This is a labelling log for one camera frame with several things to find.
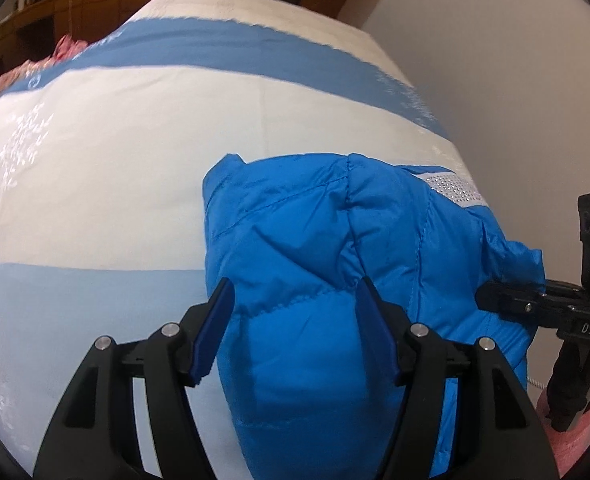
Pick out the pink floral quilt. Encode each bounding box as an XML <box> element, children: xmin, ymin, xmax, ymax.
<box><xmin>0</xmin><ymin>34</ymin><xmax>92</xmax><ymax>113</ymax></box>

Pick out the blue down jacket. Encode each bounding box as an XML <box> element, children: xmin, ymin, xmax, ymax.
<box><xmin>202</xmin><ymin>152</ymin><xmax>547</xmax><ymax>480</ymax></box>

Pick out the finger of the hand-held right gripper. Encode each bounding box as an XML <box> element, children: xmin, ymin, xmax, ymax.
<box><xmin>544</xmin><ymin>279</ymin><xmax>590</xmax><ymax>307</ymax></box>
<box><xmin>474</xmin><ymin>280</ymin><xmax>573</xmax><ymax>331</ymax></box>

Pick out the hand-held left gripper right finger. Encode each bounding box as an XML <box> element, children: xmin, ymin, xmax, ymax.
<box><xmin>355</xmin><ymin>276</ymin><xmax>561</xmax><ymax>480</ymax></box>

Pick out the person's right hand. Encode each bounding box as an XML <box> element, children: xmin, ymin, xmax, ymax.
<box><xmin>546</xmin><ymin>330</ymin><xmax>590</xmax><ymax>433</ymax></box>

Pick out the blue and white bedspread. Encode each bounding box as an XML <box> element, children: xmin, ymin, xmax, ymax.
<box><xmin>0</xmin><ymin>0</ymin><xmax>481</xmax><ymax>480</ymax></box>

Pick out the cluttered wooden shelf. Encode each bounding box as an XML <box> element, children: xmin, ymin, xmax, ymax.
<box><xmin>0</xmin><ymin>0</ymin><xmax>73</xmax><ymax>83</ymax></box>

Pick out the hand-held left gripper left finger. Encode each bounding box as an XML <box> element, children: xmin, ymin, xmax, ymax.
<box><xmin>32</xmin><ymin>277</ymin><xmax>236</xmax><ymax>480</ymax></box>

